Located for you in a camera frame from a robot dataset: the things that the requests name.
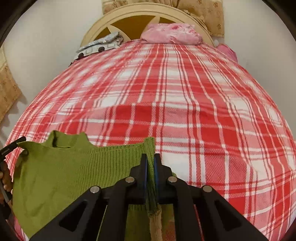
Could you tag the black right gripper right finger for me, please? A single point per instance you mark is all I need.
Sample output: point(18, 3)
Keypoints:
point(200, 213)

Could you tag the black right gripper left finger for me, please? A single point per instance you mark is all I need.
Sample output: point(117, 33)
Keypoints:
point(99, 213)

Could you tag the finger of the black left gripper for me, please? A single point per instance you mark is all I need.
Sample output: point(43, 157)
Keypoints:
point(10, 147)

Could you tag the green striped knit sweater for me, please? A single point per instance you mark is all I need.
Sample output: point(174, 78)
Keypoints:
point(49, 176)

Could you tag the beige curtain at left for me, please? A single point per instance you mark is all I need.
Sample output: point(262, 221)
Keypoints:
point(9, 90)

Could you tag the red white plaid bedspread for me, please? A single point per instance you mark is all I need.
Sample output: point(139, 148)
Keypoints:
point(211, 120)

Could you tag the grey white patterned pillow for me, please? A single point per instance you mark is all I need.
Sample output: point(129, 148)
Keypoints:
point(109, 42)

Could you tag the pink cloth beside bed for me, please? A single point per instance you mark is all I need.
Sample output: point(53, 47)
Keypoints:
point(225, 49)

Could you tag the pink floral pillow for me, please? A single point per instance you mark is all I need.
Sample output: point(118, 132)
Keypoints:
point(175, 33)

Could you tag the cream wooden headboard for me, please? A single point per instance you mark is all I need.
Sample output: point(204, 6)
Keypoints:
point(133, 19)

